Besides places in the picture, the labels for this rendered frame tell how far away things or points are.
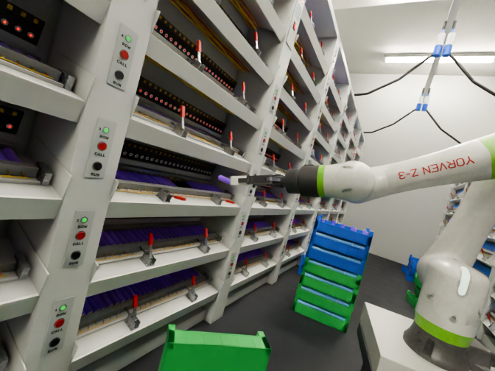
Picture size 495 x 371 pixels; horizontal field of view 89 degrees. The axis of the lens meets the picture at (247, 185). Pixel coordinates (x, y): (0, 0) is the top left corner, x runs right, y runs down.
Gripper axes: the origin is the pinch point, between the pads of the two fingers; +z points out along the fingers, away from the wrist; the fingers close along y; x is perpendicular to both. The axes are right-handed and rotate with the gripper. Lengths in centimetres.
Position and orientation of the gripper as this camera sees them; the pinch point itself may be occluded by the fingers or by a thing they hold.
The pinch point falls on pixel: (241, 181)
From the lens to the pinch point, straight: 85.0
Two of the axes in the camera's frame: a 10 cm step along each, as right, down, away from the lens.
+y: -4.7, -1.0, -8.8
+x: -0.5, 10.0, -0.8
